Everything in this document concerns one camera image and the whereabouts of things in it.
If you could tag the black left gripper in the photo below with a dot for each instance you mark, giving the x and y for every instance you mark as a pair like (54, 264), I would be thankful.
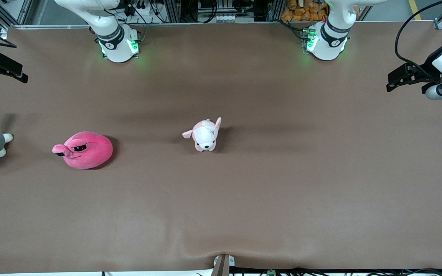
(430, 66)

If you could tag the hot pink round plush toy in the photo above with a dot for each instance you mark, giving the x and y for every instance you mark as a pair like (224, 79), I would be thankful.
(90, 153)

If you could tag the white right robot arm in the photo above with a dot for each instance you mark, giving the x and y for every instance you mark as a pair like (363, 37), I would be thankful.
(113, 46)

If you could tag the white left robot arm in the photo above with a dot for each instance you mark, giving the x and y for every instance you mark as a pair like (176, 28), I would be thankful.
(332, 38)

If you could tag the orange snack bags pile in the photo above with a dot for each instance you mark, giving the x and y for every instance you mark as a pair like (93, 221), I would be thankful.
(301, 13)

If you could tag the white power strip black plugs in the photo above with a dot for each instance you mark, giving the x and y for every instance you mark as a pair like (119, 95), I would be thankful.
(136, 9)

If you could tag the pale pink dog plush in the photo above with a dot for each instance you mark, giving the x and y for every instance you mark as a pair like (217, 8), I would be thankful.
(205, 136)

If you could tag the aluminium frame struts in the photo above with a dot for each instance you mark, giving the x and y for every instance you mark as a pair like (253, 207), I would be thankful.
(27, 11)

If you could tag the silver table edge rail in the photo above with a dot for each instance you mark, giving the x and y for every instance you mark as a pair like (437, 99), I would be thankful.
(52, 27)

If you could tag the wooden post with bracket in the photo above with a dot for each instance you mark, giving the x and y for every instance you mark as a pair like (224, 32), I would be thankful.
(221, 266)

